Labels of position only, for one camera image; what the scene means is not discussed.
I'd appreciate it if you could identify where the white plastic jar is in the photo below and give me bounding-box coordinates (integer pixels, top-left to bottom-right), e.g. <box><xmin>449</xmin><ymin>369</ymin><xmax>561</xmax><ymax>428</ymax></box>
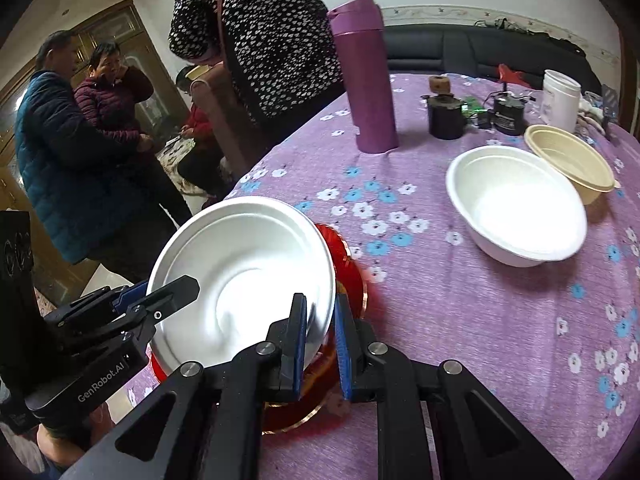
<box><xmin>541</xmin><ymin>69</ymin><xmax>582</xmax><ymax>131</ymax></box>

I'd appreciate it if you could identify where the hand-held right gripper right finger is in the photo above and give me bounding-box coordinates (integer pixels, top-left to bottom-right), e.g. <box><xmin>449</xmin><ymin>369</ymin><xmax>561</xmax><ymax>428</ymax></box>
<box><xmin>334</xmin><ymin>292</ymin><xmax>576</xmax><ymax>480</ymax></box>

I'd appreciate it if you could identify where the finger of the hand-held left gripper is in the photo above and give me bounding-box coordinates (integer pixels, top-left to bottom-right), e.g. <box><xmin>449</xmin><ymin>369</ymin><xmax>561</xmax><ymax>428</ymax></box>
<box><xmin>42</xmin><ymin>281</ymin><xmax>149</xmax><ymax>333</ymax></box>
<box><xmin>120</xmin><ymin>275</ymin><xmax>202</xmax><ymax>346</ymax></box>

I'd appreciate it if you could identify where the purple thermos bottle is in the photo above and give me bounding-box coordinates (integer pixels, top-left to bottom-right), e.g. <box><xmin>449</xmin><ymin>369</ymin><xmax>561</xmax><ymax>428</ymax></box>
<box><xmin>326</xmin><ymin>0</ymin><xmax>401</xmax><ymax>156</ymax></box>

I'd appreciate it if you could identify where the white deep bowl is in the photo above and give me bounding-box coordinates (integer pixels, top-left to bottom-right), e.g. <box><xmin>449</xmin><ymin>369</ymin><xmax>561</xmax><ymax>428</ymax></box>
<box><xmin>445</xmin><ymin>146</ymin><xmax>588</xmax><ymax>268</ymax></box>

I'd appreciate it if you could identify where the white cloth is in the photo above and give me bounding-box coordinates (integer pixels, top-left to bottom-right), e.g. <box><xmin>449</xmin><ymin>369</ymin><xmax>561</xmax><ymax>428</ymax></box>
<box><xmin>577</xmin><ymin>100</ymin><xmax>608</xmax><ymax>136</ymax></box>

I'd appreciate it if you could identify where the beige ribbed bowl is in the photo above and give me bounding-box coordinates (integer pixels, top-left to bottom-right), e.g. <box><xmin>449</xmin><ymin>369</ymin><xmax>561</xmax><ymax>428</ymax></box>
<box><xmin>523</xmin><ymin>124</ymin><xmax>617</xmax><ymax>206</ymax></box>

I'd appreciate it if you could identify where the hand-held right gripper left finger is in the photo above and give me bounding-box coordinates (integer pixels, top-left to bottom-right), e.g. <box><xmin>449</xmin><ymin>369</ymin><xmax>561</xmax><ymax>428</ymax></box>
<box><xmin>60</xmin><ymin>292</ymin><xmax>308</xmax><ymax>480</ymax></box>

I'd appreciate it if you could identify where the grey phone stand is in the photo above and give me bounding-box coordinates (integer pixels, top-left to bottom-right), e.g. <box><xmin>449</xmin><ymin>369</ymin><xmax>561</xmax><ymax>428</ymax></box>
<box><xmin>601</xmin><ymin>84</ymin><xmax>621</xmax><ymax>136</ymax></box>

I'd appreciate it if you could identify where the red plastic piece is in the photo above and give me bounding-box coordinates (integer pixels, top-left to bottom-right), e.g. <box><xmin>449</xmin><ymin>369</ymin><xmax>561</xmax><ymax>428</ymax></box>
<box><xmin>497</xmin><ymin>64</ymin><xmax>528</xmax><ymax>92</ymax></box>

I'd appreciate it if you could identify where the brown shoulder bag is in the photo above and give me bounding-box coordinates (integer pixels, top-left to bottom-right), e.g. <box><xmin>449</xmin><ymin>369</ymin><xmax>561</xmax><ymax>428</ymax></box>
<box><xmin>192</xmin><ymin>62</ymin><xmax>273</xmax><ymax>176</ymax></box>

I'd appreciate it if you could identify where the red glass plate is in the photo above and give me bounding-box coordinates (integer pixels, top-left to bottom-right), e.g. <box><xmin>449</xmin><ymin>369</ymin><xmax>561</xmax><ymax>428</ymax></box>
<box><xmin>150</xmin><ymin>222</ymin><xmax>371</xmax><ymax>436</ymax></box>

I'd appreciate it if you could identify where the black jar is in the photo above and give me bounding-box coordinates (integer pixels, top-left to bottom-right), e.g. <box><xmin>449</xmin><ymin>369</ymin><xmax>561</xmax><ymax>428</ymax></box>
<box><xmin>492</xmin><ymin>92</ymin><xmax>528</xmax><ymax>137</ymax></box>

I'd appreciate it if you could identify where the white shallow plate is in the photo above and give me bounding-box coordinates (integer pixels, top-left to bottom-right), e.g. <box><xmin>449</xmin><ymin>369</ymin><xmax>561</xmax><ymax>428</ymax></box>
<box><xmin>146</xmin><ymin>196</ymin><xmax>337</xmax><ymax>378</ymax></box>

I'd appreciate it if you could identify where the black sofa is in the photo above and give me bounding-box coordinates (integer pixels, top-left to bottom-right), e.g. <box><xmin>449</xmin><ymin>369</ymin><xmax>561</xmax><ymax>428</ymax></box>
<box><xmin>382</xmin><ymin>22</ymin><xmax>603</xmax><ymax>96</ymax></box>

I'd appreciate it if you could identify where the wooden door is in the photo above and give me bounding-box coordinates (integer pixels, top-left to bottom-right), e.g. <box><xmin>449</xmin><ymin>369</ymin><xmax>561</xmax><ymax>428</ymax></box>
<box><xmin>0</xmin><ymin>0</ymin><xmax>186</xmax><ymax>186</ymax></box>

